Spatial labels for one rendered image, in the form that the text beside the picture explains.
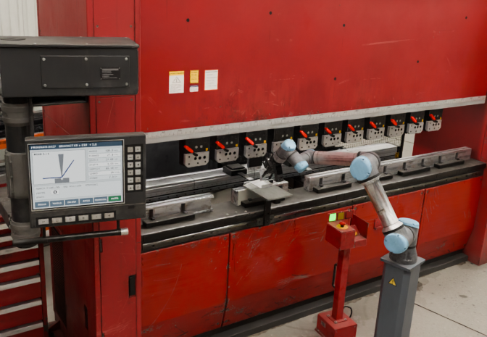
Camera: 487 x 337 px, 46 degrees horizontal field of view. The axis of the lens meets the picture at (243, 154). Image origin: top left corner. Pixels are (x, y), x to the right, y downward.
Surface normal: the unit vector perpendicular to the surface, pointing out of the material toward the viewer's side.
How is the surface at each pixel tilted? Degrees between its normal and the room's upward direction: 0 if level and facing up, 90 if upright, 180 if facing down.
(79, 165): 90
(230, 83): 90
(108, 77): 90
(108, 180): 90
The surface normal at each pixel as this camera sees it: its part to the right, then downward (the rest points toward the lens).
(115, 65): 0.35, 0.30
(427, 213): 0.54, 0.28
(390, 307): -0.69, 0.18
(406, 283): 0.02, 0.30
